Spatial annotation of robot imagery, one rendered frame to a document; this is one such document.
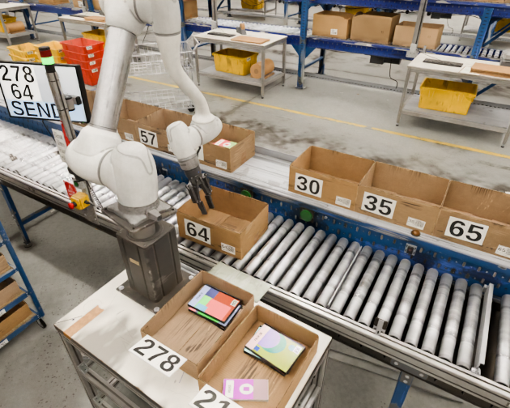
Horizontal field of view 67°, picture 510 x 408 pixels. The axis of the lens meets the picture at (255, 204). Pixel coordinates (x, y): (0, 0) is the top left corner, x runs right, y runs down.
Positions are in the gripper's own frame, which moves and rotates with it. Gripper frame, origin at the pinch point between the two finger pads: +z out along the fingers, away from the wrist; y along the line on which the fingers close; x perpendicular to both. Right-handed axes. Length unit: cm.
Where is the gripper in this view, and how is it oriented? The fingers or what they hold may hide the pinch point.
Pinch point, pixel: (206, 205)
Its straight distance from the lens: 187.6
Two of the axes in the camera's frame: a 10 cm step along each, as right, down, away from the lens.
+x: 8.0, -0.1, -5.9
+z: 3.0, 8.7, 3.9
